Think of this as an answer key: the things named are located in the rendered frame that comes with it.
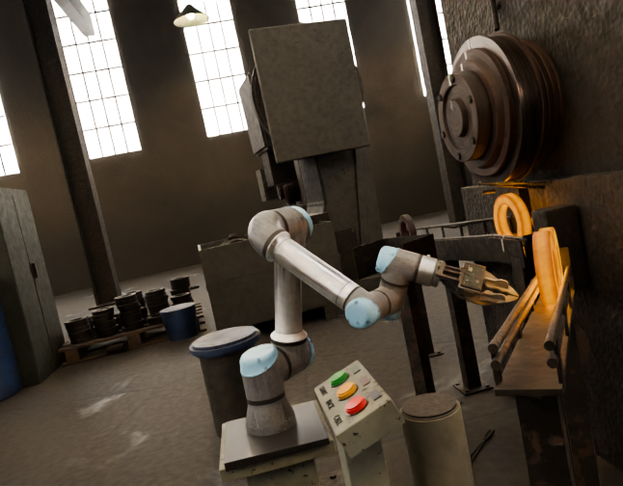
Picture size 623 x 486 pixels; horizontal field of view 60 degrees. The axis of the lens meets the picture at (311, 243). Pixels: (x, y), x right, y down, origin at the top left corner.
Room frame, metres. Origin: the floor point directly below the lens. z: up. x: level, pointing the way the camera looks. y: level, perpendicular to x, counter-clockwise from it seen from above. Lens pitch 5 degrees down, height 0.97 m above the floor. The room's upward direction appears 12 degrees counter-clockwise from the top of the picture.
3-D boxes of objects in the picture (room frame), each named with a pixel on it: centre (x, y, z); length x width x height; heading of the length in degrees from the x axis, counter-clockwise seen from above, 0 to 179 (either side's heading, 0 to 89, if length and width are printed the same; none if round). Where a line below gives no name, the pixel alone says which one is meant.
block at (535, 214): (1.51, -0.69, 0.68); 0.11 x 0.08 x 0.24; 98
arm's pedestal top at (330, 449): (1.57, 0.23, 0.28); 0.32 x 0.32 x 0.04; 7
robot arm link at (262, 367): (1.57, 0.22, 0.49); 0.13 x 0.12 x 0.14; 143
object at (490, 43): (1.74, -0.65, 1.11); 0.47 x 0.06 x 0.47; 8
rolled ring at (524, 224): (1.74, -0.65, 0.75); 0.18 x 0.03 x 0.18; 6
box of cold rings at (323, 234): (4.37, 0.39, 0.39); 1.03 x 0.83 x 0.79; 102
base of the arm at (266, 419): (1.57, 0.23, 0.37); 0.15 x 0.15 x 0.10
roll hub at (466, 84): (1.73, -0.55, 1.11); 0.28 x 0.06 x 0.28; 8
